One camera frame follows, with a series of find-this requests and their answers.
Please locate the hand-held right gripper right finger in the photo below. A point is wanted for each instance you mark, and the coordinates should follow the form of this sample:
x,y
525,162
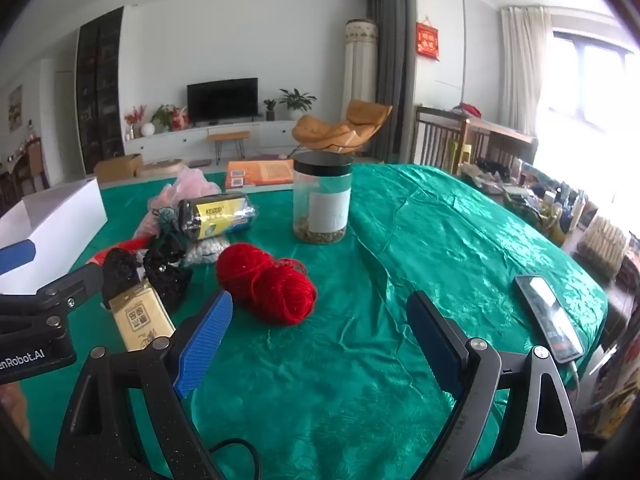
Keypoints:
x,y
435,345

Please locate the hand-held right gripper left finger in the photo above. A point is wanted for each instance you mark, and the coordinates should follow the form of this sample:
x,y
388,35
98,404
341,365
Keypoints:
x,y
205,340

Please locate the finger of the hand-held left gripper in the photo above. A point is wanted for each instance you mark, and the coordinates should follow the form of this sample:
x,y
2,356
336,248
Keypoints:
x,y
75,282
15,256

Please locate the red foil packet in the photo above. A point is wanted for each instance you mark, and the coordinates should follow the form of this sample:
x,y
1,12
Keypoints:
x,y
125,250

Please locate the white box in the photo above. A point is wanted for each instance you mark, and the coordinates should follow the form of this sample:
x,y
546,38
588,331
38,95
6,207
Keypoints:
x,y
60,215

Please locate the gold packet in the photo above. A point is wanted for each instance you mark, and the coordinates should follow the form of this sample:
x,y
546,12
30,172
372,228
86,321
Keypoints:
x,y
142,320

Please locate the black lace cloth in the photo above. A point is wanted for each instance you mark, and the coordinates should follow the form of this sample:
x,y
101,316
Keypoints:
x,y
165,275

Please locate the red yarn ball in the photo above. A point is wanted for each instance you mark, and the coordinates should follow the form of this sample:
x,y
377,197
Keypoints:
x,y
240,270
290,297

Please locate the person's left forearm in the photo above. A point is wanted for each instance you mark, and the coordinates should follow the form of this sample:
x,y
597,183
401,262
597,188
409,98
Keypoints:
x,y
11,407

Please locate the green tablecloth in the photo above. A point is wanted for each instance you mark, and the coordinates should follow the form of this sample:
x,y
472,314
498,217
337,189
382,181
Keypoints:
x,y
360,370

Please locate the pink triangular packet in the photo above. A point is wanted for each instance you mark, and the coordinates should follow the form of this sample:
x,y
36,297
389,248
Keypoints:
x,y
146,225

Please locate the teal fabric sachet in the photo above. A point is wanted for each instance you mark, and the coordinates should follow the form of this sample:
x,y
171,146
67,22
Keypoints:
x,y
169,220

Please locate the smartphone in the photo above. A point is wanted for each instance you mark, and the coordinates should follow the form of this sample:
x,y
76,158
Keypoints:
x,y
547,315

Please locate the cardboard box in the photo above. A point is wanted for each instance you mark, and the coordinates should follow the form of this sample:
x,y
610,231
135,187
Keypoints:
x,y
117,167

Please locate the black roll packet yellow label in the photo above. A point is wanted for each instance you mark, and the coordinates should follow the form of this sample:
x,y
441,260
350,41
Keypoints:
x,y
215,215

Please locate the pink mesh bath sponge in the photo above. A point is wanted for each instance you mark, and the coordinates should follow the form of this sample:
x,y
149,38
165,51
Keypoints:
x,y
192,182

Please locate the white round vase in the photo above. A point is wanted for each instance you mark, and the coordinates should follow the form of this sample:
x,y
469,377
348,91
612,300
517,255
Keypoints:
x,y
147,130

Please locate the clear jar with black lid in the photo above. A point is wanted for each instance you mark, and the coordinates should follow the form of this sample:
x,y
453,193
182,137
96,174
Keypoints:
x,y
325,210

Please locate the white television cabinet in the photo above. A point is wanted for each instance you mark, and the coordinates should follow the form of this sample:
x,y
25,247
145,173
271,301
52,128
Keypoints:
x,y
180,142

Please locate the red flower bouquet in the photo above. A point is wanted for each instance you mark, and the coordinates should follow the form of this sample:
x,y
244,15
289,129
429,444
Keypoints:
x,y
134,117

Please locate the orange book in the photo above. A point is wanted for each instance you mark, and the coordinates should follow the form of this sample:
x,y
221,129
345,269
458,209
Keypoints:
x,y
265,172

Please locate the pile of assorted household items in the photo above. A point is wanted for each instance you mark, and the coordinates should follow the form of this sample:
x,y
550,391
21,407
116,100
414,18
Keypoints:
x,y
550,200

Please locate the black display cabinet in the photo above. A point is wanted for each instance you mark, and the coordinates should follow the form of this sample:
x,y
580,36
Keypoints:
x,y
100,90

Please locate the bushy green potted plant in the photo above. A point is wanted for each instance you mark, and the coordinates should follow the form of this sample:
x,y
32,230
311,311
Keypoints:
x,y
162,116

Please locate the small wooden bench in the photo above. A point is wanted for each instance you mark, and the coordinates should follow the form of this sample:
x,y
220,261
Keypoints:
x,y
227,136

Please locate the wooden slatted chair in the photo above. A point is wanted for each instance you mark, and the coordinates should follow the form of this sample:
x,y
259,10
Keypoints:
x,y
440,135

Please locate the orange lounge chair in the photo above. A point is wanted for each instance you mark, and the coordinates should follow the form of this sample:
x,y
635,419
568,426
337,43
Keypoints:
x,y
345,130

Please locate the flat screen television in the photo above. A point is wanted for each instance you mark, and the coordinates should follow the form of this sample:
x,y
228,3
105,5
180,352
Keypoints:
x,y
222,100

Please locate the small potted plant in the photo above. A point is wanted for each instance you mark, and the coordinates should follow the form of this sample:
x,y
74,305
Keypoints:
x,y
270,107

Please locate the large leafy potted plant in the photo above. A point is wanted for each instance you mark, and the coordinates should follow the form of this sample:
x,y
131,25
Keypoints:
x,y
297,99

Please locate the tower air conditioner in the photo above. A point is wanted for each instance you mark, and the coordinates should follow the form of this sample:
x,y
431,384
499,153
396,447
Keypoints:
x,y
361,70

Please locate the grey curtain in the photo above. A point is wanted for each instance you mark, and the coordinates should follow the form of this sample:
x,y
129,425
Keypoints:
x,y
392,60

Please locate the white curtain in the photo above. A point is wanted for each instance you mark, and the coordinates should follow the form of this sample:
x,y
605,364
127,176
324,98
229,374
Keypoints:
x,y
522,70

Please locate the framed wall picture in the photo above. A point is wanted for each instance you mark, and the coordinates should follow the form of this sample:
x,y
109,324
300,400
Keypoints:
x,y
15,109

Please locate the red wall calendar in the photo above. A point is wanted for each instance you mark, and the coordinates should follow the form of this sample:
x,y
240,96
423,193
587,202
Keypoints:
x,y
428,41

